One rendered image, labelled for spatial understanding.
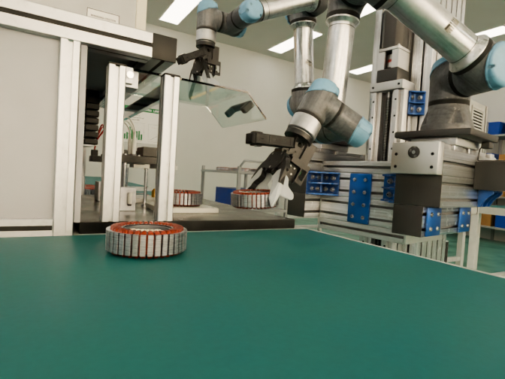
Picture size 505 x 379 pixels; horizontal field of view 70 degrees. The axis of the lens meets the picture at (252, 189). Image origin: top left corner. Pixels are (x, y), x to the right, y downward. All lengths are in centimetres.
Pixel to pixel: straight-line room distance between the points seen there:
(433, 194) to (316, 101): 44
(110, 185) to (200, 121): 608
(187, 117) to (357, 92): 434
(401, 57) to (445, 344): 127
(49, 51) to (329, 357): 61
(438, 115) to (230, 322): 104
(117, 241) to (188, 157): 614
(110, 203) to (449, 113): 98
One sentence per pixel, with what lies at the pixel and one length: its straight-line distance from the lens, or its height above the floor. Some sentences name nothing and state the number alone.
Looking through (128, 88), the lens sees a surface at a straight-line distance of 78.
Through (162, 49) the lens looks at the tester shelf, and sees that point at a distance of 72.
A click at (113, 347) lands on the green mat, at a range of 27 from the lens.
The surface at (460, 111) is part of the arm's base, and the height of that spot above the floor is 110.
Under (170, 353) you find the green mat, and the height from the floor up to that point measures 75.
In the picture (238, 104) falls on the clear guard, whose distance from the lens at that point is 93.
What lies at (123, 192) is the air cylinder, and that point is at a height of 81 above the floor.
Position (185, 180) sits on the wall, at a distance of 661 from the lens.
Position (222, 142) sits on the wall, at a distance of 690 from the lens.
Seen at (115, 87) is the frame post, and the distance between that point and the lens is 71.
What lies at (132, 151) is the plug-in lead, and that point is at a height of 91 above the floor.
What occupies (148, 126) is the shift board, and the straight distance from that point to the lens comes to 643.
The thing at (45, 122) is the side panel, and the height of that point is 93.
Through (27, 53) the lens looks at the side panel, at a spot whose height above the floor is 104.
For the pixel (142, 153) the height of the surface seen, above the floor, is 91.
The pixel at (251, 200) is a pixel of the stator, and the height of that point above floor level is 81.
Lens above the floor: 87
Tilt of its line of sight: 2 degrees down
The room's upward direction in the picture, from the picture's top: 4 degrees clockwise
